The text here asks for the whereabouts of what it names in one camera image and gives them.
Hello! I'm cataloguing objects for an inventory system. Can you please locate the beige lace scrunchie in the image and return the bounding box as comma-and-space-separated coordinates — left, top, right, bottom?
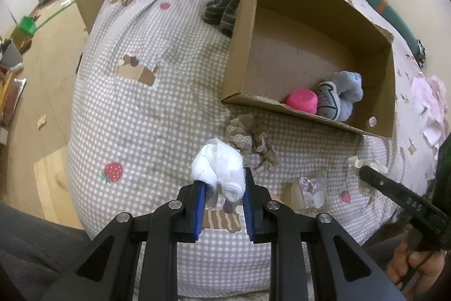
225, 113, 280, 178

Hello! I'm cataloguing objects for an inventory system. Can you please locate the light blue sock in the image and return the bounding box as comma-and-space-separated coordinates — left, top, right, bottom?
331, 71, 364, 122

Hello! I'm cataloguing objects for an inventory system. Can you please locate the person's right hand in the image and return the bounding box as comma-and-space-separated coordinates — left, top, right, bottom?
387, 240, 447, 292

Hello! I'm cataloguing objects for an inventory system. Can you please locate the pale pink cloth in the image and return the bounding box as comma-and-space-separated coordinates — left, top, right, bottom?
410, 72, 449, 148

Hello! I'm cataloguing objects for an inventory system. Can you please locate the checked printed bedsheet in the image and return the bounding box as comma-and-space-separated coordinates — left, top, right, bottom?
68, 0, 441, 298

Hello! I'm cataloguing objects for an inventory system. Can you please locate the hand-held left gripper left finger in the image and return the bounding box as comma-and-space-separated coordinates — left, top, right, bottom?
41, 180, 206, 301

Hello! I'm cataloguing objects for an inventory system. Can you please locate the dark striped cloth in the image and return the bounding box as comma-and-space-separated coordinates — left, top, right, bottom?
202, 0, 248, 38

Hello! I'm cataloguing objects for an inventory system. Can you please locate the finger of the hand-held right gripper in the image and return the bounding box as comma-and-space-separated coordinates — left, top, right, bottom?
359, 165, 449, 242

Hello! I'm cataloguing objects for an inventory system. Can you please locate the clear plastic packet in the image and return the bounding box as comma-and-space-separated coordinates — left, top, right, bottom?
290, 171, 329, 210

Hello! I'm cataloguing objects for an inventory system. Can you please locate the green plastic bin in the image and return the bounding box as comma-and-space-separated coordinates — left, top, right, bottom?
18, 16, 38, 37

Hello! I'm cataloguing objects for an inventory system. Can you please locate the person's grey trouser leg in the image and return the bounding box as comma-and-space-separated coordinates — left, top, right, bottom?
0, 201, 93, 301

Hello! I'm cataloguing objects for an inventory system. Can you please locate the brown cardboard box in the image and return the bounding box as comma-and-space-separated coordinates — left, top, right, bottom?
220, 0, 397, 139

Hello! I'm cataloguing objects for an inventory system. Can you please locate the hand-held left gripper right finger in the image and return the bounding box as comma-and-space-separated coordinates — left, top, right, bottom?
242, 167, 406, 301

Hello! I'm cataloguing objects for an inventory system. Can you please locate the cream fabric bow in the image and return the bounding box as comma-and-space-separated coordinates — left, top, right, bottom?
348, 156, 389, 197

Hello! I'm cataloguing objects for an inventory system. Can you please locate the pink round soft toy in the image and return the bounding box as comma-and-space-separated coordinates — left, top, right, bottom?
285, 89, 319, 115

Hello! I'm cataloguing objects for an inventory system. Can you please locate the grey patterned sock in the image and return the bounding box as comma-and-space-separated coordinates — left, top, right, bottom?
316, 80, 341, 120

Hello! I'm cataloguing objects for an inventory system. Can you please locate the white sock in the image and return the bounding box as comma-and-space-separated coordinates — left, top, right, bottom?
190, 139, 245, 208

